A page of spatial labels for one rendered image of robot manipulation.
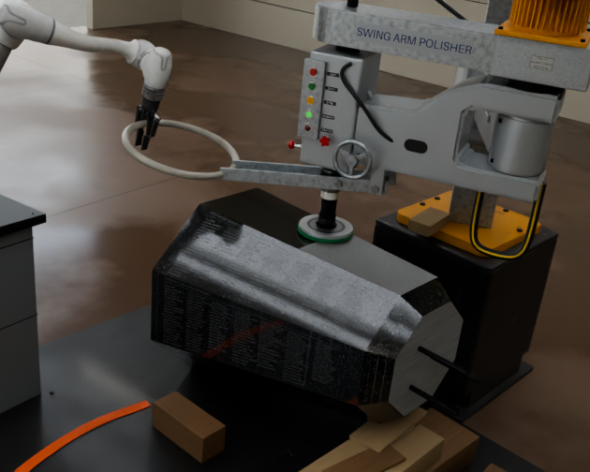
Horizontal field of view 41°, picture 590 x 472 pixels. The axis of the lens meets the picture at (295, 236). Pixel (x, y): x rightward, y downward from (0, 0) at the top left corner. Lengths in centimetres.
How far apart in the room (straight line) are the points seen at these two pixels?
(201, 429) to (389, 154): 126
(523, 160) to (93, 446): 192
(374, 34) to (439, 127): 38
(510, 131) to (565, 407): 160
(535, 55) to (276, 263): 117
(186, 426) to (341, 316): 78
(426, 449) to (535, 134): 119
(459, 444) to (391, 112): 132
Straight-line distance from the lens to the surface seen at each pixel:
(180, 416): 319
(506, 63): 264
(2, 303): 321
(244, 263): 303
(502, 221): 362
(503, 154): 274
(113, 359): 373
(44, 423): 338
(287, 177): 303
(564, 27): 264
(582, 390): 404
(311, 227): 307
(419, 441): 304
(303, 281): 288
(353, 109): 281
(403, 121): 277
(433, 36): 269
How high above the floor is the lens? 210
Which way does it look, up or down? 25 degrees down
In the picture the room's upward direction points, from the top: 6 degrees clockwise
